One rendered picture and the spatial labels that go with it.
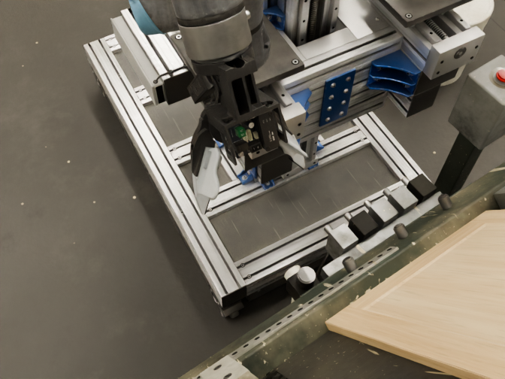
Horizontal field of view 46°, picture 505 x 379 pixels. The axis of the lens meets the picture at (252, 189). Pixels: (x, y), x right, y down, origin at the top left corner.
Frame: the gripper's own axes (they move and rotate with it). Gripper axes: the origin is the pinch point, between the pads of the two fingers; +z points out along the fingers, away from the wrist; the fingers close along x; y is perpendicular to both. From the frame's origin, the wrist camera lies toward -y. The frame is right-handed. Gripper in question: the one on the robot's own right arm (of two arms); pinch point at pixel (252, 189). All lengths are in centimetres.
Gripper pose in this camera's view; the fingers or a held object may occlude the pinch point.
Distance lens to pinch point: 79.1
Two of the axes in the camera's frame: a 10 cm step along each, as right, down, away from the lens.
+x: 8.8, -4.0, 2.5
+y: 4.2, 4.1, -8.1
